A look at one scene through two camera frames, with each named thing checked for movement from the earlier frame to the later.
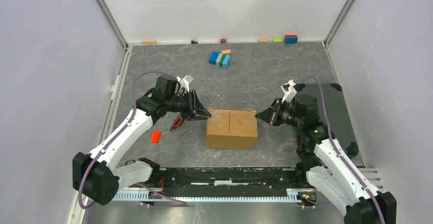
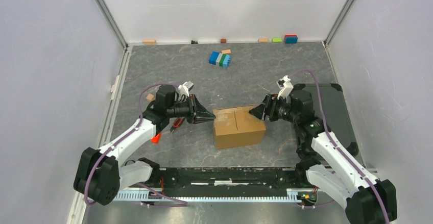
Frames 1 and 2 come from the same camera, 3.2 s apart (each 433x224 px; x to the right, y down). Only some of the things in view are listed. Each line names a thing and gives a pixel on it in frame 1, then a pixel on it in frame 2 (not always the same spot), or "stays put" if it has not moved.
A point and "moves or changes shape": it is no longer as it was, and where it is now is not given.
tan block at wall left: (149, 42) stays put
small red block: (155, 137) stays put
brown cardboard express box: (231, 128) moves or changes shape
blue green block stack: (221, 59) stays put
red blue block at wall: (291, 39) stays put
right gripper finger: (269, 115) → (258, 111)
